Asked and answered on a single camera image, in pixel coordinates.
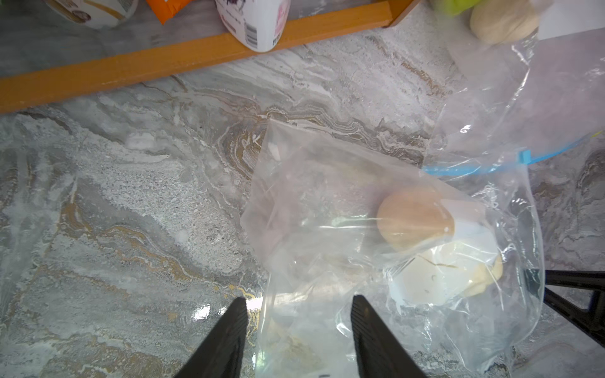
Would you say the clear zip-top bag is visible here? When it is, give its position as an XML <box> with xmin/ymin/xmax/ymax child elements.
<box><xmin>423</xmin><ymin>1</ymin><xmax>604</xmax><ymax>176</ymax></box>
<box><xmin>241</xmin><ymin>121</ymin><xmax>545</xmax><ymax>377</ymax></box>

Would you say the green pear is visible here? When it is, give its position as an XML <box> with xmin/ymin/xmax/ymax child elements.
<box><xmin>431</xmin><ymin>0</ymin><xmax>481</xmax><ymax>17</ymax></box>

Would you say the orange snack packet on shelf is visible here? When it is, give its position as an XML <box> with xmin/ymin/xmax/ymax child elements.
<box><xmin>146</xmin><ymin>0</ymin><xmax>192</xmax><ymax>25</ymax></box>

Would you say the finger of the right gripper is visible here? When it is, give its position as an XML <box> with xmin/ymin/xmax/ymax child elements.
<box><xmin>524</xmin><ymin>269</ymin><xmax>604</xmax><ymax>347</ymax></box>

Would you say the wooden shelf rack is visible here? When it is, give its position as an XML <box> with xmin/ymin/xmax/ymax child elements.
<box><xmin>1</xmin><ymin>1</ymin><xmax>417</xmax><ymax>113</ymax></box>

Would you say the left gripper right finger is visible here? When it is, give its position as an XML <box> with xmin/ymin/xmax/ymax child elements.
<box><xmin>351</xmin><ymin>295</ymin><xmax>425</xmax><ymax>378</ymax></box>

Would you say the beige pear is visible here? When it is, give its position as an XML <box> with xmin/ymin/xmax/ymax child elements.
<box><xmin>461</xmin><ymin>255</ymin><xmax>504</xmax><ymax>297</ymax></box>
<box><xmin>377</xmin><ymin>187</ymin><xmax>455</xmax><ymax>251</ymax></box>

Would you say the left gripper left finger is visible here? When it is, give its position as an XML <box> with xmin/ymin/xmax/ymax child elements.
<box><xmin>174</xmin><ymin>297</ymin><xmax>248</xmax><ymax>378</ymax></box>

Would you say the pink lid cup on shelf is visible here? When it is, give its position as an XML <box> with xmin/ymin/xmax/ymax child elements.
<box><xmin>215</xmin><ymin>0</ymin><xmax>291</xmax><ymax>53</ymax></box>

